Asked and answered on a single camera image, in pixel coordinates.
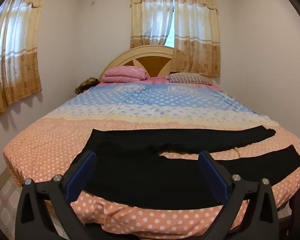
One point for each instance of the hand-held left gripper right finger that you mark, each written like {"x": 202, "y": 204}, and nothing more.
{"x": 214, "y": 177}

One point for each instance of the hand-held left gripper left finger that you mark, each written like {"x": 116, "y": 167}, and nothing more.
{"x": 80, "y": 177}

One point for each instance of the black pants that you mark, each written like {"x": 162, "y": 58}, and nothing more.
{"x": 140, "y": 172}

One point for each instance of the polka dot bed cover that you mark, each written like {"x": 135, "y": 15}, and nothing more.
{"x": 120, "y": 110}

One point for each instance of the brown patterned bag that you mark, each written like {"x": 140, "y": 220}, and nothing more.
{"x": 86, "y": 85}

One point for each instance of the striped pillow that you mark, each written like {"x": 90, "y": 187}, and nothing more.
{"x": 190, "y": 78}

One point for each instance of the folded pink blanket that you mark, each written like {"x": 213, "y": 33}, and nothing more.
{"x": 125, "y": 74}

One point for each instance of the cream wooden headboard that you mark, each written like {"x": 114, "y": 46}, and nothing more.
{"x": 150, "y": 62}

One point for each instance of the beige floral window curtain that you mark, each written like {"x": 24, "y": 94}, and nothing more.
{"x": 15, "y": 55}
{"x": 195, "y": 30}

